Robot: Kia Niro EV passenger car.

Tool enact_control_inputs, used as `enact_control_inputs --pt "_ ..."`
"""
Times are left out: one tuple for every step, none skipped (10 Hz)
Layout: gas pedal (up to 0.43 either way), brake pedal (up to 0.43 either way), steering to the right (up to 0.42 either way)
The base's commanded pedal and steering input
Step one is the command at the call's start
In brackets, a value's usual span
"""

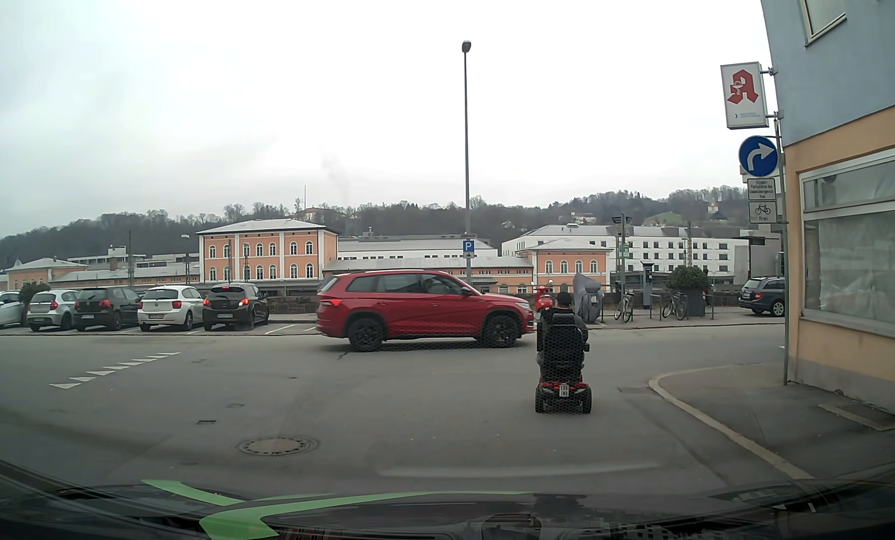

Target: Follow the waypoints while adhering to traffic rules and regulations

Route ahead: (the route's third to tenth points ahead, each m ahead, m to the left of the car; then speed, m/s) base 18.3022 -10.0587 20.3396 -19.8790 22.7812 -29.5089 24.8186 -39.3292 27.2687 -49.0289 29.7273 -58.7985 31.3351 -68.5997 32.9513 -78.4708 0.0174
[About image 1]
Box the long low orange building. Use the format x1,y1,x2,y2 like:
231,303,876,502
323,240,613,295

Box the red car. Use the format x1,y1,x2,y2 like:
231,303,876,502
316,270,536,353

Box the wooded hill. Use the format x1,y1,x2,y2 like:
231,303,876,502
0,185,752,264

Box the grey asphalt road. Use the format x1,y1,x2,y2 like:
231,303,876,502
0,321,816,500

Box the covered motorcycle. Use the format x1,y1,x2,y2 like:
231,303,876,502
572,273,605,325

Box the person on mobility scooter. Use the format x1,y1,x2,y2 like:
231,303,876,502
534,291,593,415

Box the orange building with arched windows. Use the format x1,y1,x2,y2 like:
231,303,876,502
197,218,339,285

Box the black car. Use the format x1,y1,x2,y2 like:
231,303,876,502
202,282,271,332
73,286,143,333

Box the white building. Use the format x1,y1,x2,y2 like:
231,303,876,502
501,223,782,286

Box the bush in planter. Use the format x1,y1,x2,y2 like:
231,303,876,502
668,265,711,319

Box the car's own bonnet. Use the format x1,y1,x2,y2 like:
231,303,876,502
0,450,895,540

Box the dark grey car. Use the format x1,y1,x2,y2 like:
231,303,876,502
738,276,786,318

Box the road sign with round arrow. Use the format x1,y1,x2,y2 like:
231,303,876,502
737,112,791,387

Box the white and red shop sign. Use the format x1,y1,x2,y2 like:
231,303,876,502
720,61,778,131

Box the silver car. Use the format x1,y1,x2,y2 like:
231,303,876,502
26,289,81,333

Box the blue and orange building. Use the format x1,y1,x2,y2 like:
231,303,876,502
760,0,895,421

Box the tall lamp post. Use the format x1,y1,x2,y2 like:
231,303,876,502
461,40,473,285

